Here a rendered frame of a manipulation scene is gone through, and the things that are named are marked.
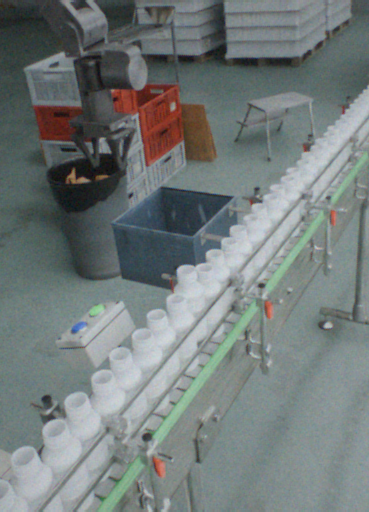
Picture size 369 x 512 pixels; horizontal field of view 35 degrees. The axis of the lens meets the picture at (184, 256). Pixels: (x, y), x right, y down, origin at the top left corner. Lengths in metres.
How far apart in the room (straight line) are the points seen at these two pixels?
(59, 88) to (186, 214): 1.70
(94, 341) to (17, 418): 1.58
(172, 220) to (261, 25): 5.88
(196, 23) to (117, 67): 7.40
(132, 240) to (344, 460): 1.14
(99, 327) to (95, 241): 2.16
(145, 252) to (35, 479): 1.13
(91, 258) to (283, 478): 1.70
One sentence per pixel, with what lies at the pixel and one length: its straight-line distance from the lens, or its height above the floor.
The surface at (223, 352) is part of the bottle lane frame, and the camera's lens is 1.25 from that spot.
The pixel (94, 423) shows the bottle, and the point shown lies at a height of 1.12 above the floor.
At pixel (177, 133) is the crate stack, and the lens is 4.73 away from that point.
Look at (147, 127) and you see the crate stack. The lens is 4.32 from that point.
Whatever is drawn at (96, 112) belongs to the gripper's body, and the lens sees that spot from 1.07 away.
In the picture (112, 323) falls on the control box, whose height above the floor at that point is 1.10.
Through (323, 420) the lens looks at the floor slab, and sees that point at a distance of 2.49.
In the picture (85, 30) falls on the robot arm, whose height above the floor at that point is 1.65.
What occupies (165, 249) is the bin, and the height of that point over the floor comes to 0.89.
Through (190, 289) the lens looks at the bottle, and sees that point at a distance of 1.15.
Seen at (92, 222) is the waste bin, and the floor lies 0.40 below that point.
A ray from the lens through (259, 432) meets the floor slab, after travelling 2.43.
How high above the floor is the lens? 1.79
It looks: 30 degrees down
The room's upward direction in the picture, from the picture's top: 7 degrees counter-clockwise
